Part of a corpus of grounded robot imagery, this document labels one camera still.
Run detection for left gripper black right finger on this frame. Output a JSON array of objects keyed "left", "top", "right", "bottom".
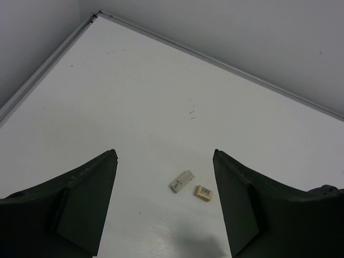
[{"left": 213, "top": 150, "right": 343, "bottom": 257}]

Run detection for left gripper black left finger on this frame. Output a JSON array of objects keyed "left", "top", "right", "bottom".
[{"left": 1, "top": 149, "right": 118, "bottom": 257}]

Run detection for beige eraser block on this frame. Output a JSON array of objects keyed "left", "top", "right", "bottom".
[{"left": 169, "top": 170, "right": 195, "bottom": 194}]

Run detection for small tan square box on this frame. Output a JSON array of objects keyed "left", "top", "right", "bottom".
[{"left": 194, "top": 185, "right": 213, "bottom": 202}]

